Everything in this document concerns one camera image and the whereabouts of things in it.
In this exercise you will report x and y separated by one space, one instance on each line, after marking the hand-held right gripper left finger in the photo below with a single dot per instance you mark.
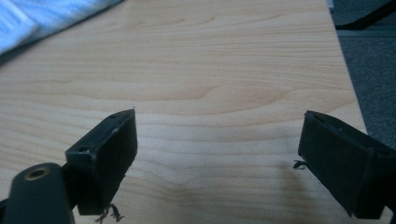
106 161

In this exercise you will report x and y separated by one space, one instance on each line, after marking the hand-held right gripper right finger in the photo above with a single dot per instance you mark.
342 161

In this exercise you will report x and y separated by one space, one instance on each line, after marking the blue striped towel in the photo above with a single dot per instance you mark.
37 18

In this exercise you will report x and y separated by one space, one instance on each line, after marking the black metal stand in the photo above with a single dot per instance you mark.
367 18

